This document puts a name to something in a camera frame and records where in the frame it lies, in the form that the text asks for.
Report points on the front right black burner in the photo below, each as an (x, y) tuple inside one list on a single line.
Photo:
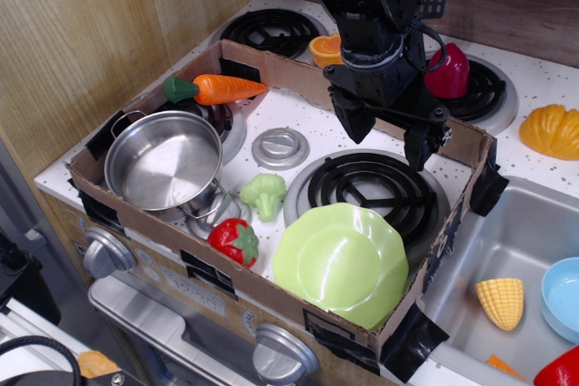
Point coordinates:
[(414, 203)]

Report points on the yellow toy squash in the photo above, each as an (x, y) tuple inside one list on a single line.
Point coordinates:
[(552, 130)]

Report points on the stainless steel pot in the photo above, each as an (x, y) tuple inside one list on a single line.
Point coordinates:
[(167, 162)]

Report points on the centre silver stove knob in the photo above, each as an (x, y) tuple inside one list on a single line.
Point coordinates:
[(280, 148)]

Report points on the orange object bottom left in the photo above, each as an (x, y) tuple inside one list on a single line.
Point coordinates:
[(94, 364)]

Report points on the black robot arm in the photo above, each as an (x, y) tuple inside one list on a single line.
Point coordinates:
[(368, 28)]

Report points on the back left black burner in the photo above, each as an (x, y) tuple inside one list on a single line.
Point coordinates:
[(280, 31)]

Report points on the green toy broccoli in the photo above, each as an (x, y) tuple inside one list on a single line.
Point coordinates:
[(263, 192)]

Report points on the red toy strawberry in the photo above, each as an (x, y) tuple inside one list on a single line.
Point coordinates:
[(235, 238)]

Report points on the left front oven knob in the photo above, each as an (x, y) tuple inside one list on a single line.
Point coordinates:
[(106, 254)]

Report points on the orange toy piece in sink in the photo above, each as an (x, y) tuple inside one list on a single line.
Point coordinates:
[(499, 364)]

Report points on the orange toy half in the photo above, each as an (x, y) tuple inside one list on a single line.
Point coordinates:
[(325, 50)]

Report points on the back right black burner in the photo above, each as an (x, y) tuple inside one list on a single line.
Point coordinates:
[(491, 102)]

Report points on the front left black burner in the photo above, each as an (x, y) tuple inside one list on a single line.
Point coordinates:
[(226, 119)]

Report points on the yellow toy corn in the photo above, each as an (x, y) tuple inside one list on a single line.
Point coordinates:
[(502, 300)]

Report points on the silver oven door handle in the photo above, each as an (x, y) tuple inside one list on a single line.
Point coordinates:
[(177, 346)]

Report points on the black burner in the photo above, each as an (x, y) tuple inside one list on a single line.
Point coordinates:
[(491, 102), (280, 31), (414, 203), (226, 119)]

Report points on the cardboard fence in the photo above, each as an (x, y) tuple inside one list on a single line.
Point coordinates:
[(345, 350)]

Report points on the light blue bowl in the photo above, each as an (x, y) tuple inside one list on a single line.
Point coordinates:
[(559, 298)]

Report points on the dark red toy pepper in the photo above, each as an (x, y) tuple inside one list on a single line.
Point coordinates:
[(451, 79)]

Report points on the orange toy carrot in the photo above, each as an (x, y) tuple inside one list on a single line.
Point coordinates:
[(212, 89)]

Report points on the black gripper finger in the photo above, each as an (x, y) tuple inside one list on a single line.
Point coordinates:
[(421, 141), (355, 120)]

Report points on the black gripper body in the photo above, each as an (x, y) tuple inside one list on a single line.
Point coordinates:
[(392, 91)]

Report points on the light green plastic plate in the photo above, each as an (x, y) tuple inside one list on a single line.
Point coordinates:
[(346, 260)]

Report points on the oven knob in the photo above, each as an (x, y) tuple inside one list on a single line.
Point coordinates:
[(106, 254), (281, 358)]

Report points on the right front oven knob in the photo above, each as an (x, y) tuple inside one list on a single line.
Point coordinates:
[(281, 358)]

